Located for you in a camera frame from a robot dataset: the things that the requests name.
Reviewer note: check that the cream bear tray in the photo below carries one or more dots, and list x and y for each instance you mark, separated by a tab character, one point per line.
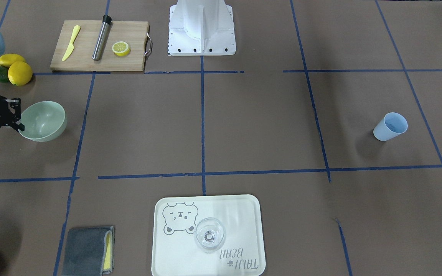
174	249

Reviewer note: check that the metal muddler black cap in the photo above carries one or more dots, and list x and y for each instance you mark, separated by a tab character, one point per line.
102	38

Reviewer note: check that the grey folded cloth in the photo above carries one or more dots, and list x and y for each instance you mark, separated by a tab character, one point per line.
89	251

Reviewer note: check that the light blue plastic cup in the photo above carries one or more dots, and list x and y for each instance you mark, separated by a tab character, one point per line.
392	125

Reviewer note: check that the yellow lemon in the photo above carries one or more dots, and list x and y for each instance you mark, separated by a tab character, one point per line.
7	60
20	73

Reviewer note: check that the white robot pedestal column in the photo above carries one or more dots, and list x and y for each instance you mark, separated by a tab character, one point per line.
201	28

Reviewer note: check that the yellow plastic knife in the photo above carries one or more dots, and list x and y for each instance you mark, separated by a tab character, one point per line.
70	48

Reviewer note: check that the lemon half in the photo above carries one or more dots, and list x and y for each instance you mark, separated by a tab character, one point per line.
121	48

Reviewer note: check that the clear wine glass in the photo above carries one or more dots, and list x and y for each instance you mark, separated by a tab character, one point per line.
210	235

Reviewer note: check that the mint green bowl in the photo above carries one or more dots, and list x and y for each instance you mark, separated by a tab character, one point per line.
43	121

